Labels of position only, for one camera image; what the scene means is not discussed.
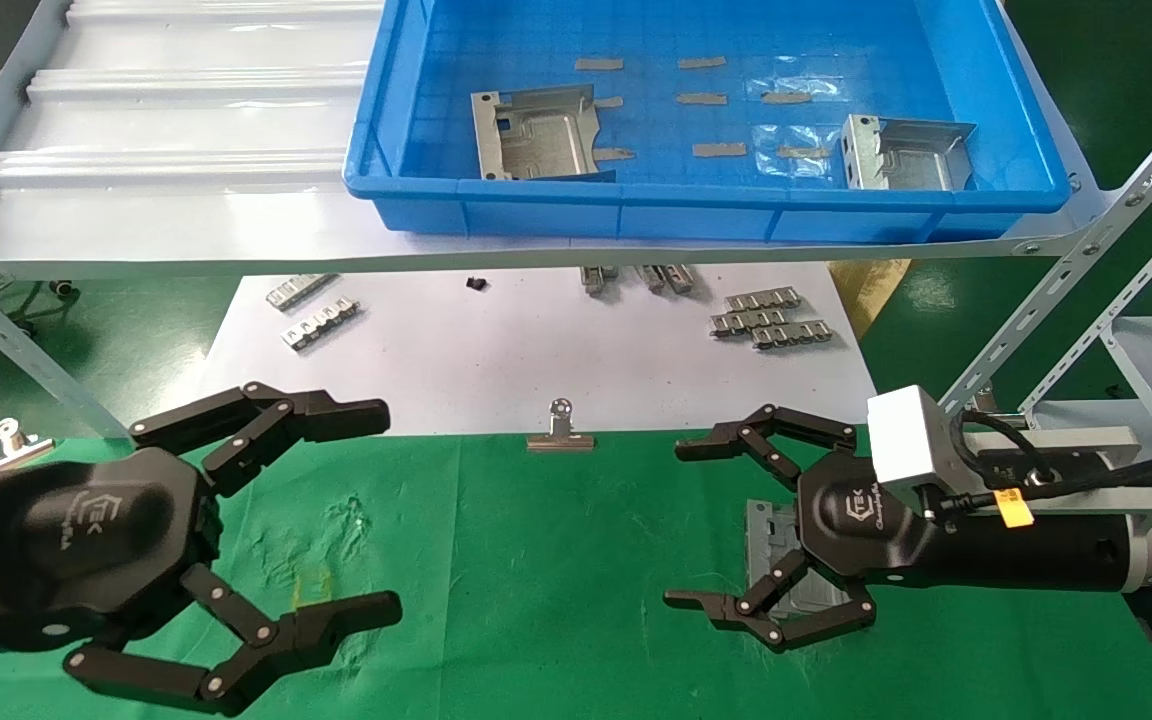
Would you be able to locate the curved-edge stamped sheet metal part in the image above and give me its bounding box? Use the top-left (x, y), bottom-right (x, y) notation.
top-left (744, 498), bottom-right (852, 616)

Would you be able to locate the white paper sheet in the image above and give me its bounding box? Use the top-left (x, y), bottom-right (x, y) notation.
top-left (198, 262), bottom-right (887, 438)

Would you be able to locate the flat stamped sheet metal part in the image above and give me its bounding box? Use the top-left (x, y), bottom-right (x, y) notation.
top-left (473, 84), bottom-right (617, 183)

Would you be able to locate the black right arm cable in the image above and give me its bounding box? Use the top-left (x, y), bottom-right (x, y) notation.
top-left (936, 408), bottom-right (1152, 519)

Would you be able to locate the silver binder clip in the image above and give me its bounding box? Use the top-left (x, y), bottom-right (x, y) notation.
top-left (966, 388), bottom-right (1027, 421)
top-left (0, 418), bottom-right (55, 476)
top-left (526, 398), bottom-right (597, 453)

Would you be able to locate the clear plastic film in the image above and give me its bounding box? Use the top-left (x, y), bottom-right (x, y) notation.
top-left (746, 72), bottom-right (843, 101)
top-left (751, 125), bottom-right (834, 181)

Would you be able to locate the slotted grey angle strut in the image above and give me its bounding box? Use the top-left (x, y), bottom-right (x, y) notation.
top-left (0, 258), bottom-right (132, 441)
top-left (1021, 190), bottom-right (1152, 413)
top-left (936, 80), bottom-right (1152, 416)

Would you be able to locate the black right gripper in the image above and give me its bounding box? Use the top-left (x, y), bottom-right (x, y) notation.
top-left (663, 404), bottom-right (937, 653)

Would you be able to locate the blue plastic bin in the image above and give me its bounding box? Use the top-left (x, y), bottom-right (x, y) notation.
top-left (344, 0), bottom-right (1072, 244)

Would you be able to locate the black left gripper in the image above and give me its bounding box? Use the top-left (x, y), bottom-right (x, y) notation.
top-left (0, 382), bottom-right (404, 718)

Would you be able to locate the box-shaped sheet metal part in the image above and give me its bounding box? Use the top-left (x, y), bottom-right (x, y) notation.
top-left (841, 113), bottom-right (977, 191)

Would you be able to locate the green table cloth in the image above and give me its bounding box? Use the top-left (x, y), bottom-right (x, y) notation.
top-left (0, 425), bottom-right (1152, 720)

